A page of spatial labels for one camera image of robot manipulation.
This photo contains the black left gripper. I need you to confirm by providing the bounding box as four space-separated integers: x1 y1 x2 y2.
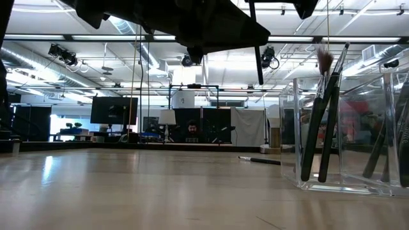
105 0 271 65

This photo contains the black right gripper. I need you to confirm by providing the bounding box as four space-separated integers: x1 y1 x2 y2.
244 0 320 20

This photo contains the fluffy powder makeup brush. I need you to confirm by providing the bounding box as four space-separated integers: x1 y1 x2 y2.
300 43 336 183

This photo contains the clear acrylic brush container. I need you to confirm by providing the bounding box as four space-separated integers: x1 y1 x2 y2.
279 72 409 197

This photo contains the white hanging box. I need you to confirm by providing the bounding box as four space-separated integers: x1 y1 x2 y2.
171 90 196 109

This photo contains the black backdrop panel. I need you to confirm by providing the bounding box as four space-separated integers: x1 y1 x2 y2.
174 107 233 144

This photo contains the white hanging sheet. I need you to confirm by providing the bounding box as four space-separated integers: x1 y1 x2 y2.
231 107 266 148

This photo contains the person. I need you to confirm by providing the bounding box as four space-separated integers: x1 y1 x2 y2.
183 118 203 144

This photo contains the white ceiling vent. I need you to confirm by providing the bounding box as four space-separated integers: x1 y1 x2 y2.
362 44 377 62

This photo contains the white shade table lamp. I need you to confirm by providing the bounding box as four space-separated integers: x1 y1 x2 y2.
158 109 177 144

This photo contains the brass lamp with white bulb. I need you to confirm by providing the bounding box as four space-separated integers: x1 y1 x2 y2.
259 103 293 155

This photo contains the blue table with plants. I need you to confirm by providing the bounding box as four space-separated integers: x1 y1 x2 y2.
59 122 91 142

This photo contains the black ceiling camera rig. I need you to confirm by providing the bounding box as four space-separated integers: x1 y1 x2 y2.
258 46 281 70
47 43 79 67

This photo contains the black pipe frame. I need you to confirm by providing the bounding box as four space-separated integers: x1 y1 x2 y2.
168 84 220 144

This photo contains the large black wall monitor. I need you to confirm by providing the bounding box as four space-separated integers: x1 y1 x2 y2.
90 96 139 126

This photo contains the black aluminium table frame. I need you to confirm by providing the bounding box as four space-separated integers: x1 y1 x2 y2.
0 141 261 153

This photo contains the silver ventilation duct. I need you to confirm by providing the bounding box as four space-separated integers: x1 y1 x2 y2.
0 47 93 96

